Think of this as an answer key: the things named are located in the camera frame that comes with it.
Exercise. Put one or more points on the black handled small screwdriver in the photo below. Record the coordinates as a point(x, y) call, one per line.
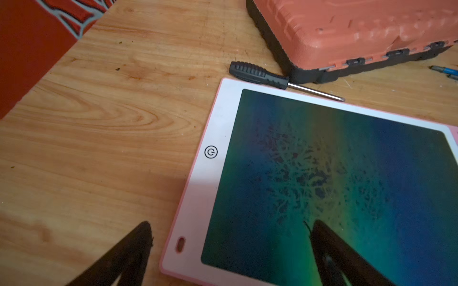
point(255, 74)

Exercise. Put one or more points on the pink framed writing tablet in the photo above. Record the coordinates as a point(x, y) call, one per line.
point(271, 163)

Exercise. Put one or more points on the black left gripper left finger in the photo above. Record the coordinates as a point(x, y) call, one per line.
point(125, 263)

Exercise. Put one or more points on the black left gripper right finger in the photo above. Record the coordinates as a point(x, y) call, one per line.
point(338, 264)

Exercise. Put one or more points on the red plastic tool case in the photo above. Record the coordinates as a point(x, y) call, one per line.
point(322, 41)

